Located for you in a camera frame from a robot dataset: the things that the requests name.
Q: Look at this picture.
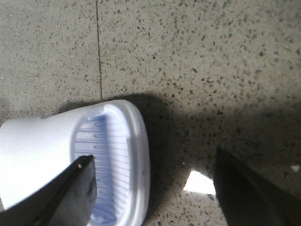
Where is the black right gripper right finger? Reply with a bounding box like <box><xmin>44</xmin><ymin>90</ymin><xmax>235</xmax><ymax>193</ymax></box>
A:
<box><xmin>215</xmin><ymin>146</ymin><xmax>301</xmax><ymax>226</ymax></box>

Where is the light blue slipper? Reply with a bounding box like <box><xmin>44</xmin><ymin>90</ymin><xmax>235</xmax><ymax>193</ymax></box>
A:
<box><xmin>0</xmin><ymin>100</ymin><xmax>150</xmax><ymax>226</ymax></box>

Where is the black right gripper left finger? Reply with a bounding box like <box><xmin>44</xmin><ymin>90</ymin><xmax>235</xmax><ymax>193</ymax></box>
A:
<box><xmin>0</xmin><ymin>155</ymin><xmax>97</xmax><ymax>226</ymax></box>

